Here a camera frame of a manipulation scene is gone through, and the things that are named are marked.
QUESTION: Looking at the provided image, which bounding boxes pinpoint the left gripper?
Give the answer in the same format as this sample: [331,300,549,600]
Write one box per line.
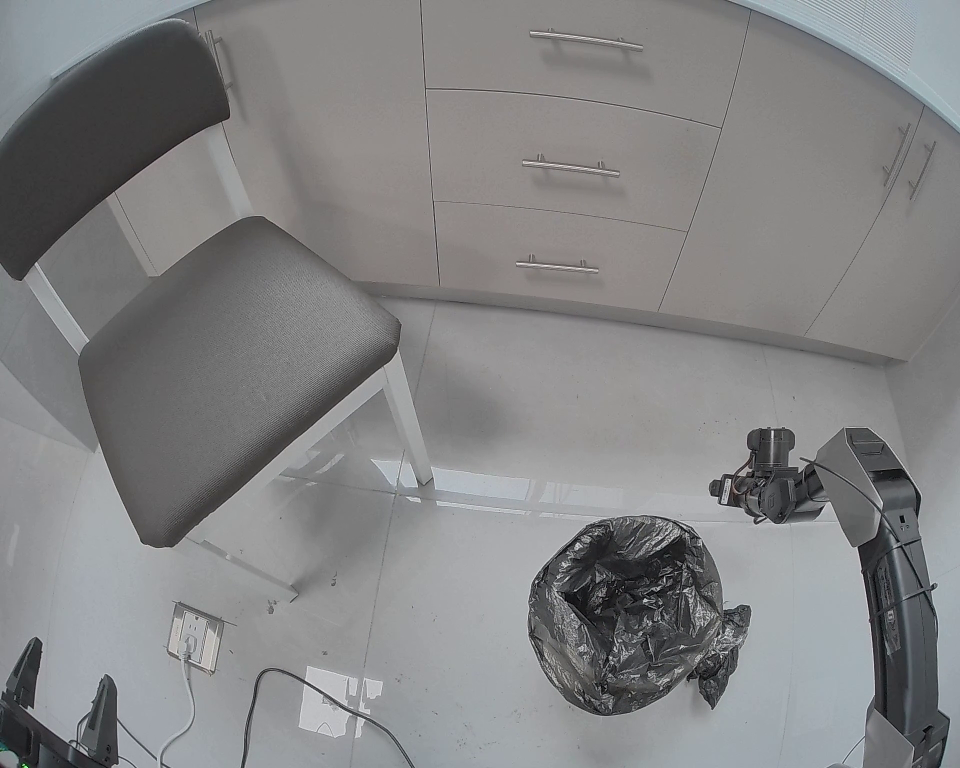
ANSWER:
[0,637,121,768]

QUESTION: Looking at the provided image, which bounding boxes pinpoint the black plastic bag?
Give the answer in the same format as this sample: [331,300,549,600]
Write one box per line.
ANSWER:
[527,513,725,717]

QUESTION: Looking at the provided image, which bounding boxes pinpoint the black plastic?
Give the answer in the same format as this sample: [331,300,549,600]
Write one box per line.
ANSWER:
[690,603,753,710]

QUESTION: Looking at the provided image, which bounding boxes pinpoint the grey padded white-framed chair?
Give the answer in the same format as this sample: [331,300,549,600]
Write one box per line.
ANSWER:
[0,18,435,605]

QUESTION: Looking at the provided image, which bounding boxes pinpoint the beige cabinet with drawers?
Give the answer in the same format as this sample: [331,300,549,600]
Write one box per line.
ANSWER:
[112,0,960,366]

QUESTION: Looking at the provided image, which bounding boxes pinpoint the white cable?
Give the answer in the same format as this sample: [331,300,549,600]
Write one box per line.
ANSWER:
[153,633,200,768]

